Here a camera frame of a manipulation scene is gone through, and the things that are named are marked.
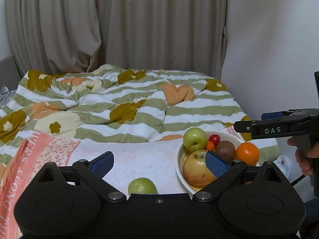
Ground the brown kiwi fruit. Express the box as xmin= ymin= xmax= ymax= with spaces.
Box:
xmin=215 ymin=140 xmax=236 ymax=161

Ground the green striped floral blanket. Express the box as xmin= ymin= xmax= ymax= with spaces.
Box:
xmin=0 ymin=64 xmax=281 ymax=165

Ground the large yellow apple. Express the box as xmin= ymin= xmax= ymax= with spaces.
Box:
xmin=182 ymin=149 xmax=216 ymax=187

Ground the black cable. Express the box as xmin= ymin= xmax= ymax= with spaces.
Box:
xmin=290 ymin=174 xmax=306 ymax=187

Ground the tiny orange kumquat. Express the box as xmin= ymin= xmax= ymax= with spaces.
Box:
xmin=206 ymin=140 xmax=215 ymax=151

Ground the small textured mandarin orange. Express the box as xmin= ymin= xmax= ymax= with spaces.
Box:
xmin=236 ymin=142 xmax=260 ymax=166

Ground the grey sofa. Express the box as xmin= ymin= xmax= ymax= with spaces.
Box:
xmin=0 ymin=57 xmax=22 ymax=90

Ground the beige curtain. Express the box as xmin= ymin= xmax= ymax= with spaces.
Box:
xmin=5 ymin=0 xmax=227 ymax=78

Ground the pink floral towel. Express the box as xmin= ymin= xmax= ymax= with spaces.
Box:
xmin=1 ymin=130 xmax=201 ymax=238

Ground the person's right hand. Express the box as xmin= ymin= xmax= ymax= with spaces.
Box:
xmin=295 ymin=142 xmax=319 ymax=176

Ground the green apple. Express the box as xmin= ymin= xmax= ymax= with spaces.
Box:
xmin=128 ymin=177 xmax=157 ymax=195
xmin=183 ymin=127 xmax=207 ymax=152

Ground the red cherry tomato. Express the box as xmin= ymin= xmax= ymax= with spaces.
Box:
xmin=208 ymin=134 xmax=221 ymax=146

